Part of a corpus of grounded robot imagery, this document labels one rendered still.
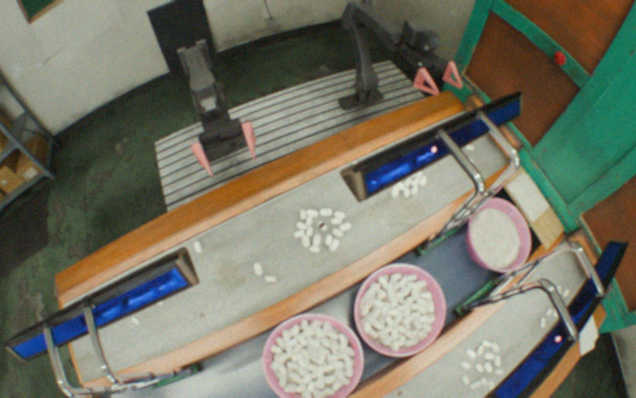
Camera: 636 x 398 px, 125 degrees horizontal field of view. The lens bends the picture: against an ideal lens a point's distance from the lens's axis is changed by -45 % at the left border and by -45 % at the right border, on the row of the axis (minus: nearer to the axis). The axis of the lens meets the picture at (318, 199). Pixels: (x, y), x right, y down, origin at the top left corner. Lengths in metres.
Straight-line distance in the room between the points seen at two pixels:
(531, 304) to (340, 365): 0.67
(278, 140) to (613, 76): 1.20
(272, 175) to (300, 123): 0.33
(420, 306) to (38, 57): 2.87
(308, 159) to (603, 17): 1.07
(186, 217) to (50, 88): 2.17
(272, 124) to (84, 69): 1.94
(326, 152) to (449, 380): 0.83
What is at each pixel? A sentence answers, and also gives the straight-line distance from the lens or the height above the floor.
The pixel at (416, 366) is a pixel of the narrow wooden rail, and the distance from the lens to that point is 0.87.
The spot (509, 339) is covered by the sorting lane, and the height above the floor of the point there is 0.74.
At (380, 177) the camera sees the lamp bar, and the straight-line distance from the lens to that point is 0.60.
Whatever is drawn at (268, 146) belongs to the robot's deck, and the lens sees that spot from 1.16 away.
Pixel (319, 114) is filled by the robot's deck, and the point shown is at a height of 0.67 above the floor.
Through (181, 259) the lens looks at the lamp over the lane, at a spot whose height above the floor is 1.11.
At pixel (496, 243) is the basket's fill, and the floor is 0.73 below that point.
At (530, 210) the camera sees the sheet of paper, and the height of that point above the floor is 0.78.
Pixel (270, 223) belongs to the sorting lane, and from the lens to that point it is 0.92.
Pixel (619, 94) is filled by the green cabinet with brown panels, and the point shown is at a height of 1.31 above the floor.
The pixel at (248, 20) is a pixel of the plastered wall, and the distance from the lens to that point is 2.71.
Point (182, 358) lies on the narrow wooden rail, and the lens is 0.91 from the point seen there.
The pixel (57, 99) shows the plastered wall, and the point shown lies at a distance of 2.93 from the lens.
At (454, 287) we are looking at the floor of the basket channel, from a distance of 1.03.
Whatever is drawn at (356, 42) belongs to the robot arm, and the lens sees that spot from 1.18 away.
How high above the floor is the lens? 1.59
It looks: 63 degrees down
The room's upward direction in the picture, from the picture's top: 1 degrees clockwise
